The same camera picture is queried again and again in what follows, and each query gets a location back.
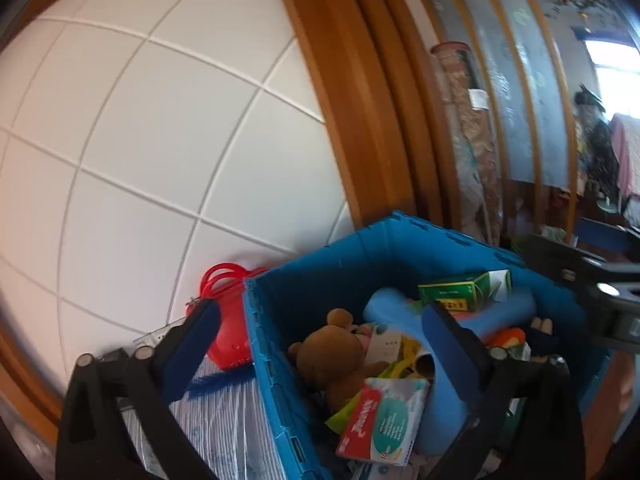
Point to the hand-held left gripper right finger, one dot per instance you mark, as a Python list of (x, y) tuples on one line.
[(450, 360)]

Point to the wooden glass partition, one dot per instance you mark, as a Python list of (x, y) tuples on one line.
[(530, 85)]

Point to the rolled patterned carpet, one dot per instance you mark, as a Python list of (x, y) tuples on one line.
[(470, 135)]

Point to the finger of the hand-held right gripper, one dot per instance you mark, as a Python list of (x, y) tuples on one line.
[(555, 257), (602, 240)]

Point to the yellow green wrapper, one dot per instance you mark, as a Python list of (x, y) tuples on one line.
[(342, 415)]

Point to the wall socket strip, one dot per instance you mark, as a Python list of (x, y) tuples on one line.
[(155, 336)]

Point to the hanging pink cloth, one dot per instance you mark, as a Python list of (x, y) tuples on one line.
[(627, 155)]

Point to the green-white cylindrical canister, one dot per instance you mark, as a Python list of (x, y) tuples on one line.
[(455, 292)]

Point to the light blue plastic tool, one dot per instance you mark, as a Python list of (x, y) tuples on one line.
[(500, 312)]

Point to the brown teddy bear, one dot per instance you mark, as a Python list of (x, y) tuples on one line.
[(330, 360)]

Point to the grey paper roll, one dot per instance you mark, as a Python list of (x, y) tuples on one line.
[(422, 365)]

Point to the red teal tissue pack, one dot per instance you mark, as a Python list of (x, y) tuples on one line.
[(385, 420)]

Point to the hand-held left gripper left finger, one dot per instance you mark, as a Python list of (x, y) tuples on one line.
[(192, 355)]

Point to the red plastic bag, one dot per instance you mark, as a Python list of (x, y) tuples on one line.
[(232, 340)]

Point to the blue plastic crate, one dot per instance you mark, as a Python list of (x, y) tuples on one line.
[(360, 270)]

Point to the white paper packet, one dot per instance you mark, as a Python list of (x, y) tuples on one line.
[(387, 347)]

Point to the white medicine box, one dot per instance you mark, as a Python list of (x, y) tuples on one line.
[(380, 472)]

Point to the dark blue cloth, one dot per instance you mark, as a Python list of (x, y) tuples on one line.
[(220, 380)]

